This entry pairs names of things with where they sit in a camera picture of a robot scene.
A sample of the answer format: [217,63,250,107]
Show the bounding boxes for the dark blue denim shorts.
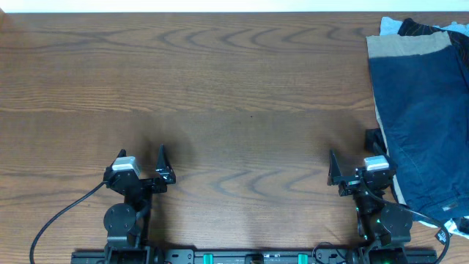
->
[369,46,468,221]

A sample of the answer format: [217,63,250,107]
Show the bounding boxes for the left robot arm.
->
[103,145,176,263]

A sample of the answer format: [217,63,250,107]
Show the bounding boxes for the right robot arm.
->
[327,143,413,263]

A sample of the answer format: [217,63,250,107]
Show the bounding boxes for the beige khaki shorts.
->
[366,34,450,59]

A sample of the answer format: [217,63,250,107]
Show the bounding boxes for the light blue garment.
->
[380,17,468,36]

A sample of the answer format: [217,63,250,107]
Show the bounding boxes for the black patterned garment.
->
[398,18,468,68]

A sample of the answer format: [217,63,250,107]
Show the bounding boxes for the black mounting rail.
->
[70,247,437,264]

